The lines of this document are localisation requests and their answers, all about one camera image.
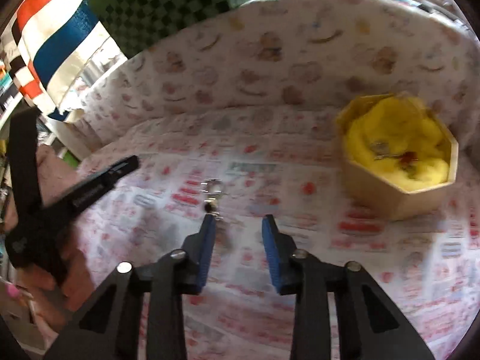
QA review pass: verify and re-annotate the octagonal gold box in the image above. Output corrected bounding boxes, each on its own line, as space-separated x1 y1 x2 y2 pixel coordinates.
335 93 460 221

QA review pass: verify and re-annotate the bear print cloth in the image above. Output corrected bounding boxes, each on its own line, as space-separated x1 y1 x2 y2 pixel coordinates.
80 0 473 158

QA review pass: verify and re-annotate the green checkered tissue box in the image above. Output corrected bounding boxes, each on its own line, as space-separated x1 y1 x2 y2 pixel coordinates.
88 0 259 59

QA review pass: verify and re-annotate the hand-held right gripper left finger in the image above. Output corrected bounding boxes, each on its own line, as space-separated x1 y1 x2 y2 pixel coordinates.
47 215 217 360

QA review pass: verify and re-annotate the yellow cloth pouch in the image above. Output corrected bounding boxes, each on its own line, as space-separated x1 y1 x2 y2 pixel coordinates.
343 95 451 192

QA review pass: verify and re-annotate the strawberry print cloth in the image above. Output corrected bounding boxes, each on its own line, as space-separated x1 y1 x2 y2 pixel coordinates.
56 112 477 360

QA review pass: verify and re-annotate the person's left hand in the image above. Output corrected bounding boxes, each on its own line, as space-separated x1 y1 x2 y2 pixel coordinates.
19 229 100 331

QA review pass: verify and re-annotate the striped curtain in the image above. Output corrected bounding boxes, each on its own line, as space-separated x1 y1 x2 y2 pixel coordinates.
0 0 128 121

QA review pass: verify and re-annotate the silver key ring clasp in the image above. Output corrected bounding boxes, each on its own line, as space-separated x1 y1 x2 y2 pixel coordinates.
200 179 226 220

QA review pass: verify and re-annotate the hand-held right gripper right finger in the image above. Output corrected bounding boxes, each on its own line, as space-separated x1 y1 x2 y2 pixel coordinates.
261 214 436 360

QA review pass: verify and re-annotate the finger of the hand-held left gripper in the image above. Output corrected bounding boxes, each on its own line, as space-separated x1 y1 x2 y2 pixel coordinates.
39 155 140 212
7 107 41 212

